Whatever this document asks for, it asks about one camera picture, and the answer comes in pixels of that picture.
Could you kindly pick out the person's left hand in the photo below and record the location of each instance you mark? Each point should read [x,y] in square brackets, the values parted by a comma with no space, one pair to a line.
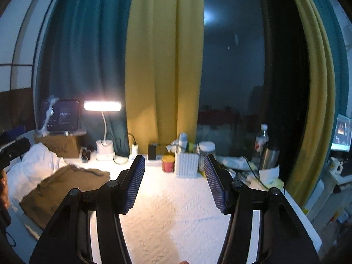
[3,189]

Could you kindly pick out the yellow green small bottle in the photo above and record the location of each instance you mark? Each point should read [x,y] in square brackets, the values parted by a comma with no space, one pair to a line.
[190,147]

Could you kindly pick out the white power strip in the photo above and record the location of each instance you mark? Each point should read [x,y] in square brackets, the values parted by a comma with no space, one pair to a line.
[154,162]

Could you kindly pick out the crumpled white tissue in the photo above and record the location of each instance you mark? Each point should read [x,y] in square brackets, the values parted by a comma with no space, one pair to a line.
[172,146]

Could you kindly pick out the clear water bottle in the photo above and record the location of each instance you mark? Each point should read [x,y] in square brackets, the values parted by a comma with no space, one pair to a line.
[261,145]

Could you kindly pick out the white t-shirt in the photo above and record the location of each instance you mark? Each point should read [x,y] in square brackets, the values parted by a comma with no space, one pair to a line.
[35,165]

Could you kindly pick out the floral tissue pack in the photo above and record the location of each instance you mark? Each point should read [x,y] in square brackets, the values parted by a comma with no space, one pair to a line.
[236,162]

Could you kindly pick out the brown t-shirt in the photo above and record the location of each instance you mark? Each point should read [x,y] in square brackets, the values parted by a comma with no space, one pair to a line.
[60,189]

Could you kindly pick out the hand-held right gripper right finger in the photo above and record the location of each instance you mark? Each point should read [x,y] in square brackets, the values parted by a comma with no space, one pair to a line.
[216,183]

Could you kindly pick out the plastic bag with dark package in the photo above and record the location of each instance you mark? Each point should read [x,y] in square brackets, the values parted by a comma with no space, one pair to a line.
[64,115]

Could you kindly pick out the steel tumbler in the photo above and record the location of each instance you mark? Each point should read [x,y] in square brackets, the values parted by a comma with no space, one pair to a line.
[269,158]

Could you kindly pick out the yellow tissue box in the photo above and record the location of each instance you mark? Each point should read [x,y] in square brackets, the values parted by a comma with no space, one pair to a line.
[271,174]

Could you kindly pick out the white and blue spray bottle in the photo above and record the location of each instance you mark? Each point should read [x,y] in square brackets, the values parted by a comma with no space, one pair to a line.
[183,141]

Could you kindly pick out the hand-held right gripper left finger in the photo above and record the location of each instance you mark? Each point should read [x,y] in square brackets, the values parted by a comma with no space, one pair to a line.
[136,181]

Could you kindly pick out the dark window pane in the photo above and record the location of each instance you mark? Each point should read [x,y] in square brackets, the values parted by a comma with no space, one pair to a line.
[233,60]

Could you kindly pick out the yellow curtain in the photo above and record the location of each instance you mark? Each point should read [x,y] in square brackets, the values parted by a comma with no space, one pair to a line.
[165,60]
[316,115]

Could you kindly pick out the white perforated basket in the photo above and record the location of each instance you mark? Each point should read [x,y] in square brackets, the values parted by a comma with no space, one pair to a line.
[187,165]

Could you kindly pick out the cardboard box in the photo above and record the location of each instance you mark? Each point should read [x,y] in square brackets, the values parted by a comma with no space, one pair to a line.
[60,145]

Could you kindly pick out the red jar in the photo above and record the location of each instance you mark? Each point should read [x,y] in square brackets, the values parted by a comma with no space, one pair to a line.
[168,165]

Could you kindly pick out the white side desk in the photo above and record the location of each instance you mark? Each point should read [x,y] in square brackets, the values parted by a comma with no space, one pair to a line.
[327,189]

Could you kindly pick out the white desk lamp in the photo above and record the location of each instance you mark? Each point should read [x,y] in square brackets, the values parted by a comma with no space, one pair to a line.
[104,150]

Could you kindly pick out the teal curtain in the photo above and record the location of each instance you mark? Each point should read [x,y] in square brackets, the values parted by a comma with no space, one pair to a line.
[88,46]
[339,74]

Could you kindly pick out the white mug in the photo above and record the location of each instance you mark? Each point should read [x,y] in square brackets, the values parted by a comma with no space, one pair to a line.
[335,165]

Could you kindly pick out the white charger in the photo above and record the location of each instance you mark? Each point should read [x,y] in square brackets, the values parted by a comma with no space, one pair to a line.
[134,150]

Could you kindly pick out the clear jar with white lid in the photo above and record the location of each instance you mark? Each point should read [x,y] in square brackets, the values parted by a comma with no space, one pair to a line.
[206,148]

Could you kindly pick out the computer monitor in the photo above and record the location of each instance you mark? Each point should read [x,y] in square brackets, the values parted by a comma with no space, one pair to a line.
[342,132]

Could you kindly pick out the black charger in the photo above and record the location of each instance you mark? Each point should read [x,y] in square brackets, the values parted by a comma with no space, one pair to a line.
[152,151]

